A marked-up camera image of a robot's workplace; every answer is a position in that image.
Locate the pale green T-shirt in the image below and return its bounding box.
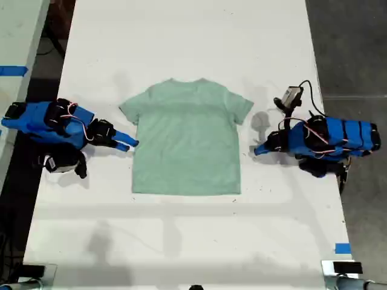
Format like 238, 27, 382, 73
118, 77, 255, 196

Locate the long blue tape strip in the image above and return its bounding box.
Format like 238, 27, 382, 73
0, 65, 29, 77

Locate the short blue tape strip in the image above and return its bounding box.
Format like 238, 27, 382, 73
334, 242, 353, 255

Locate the white side table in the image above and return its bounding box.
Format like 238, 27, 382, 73
0, 0, 51, 188

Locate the metal clamp plate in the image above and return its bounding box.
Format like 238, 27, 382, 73
320, 259, 364, 290
21, 263, 58, 285

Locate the small black box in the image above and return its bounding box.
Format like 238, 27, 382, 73
20, 264, 47, 277
333, 261, 363, 276

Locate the black camera stalk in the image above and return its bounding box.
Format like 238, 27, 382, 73
273, 96, 303, 131
74, 152, 89, 179

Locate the grey black camera box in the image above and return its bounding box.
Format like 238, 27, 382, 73
281, 85, 304, 107

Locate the black camera box white label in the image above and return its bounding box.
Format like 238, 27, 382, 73
37, 150, 78, 175

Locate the black camera cable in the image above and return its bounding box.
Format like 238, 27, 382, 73
298, 80, 327, 117

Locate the black floor cable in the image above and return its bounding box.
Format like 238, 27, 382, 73
36, 28, 67, 60

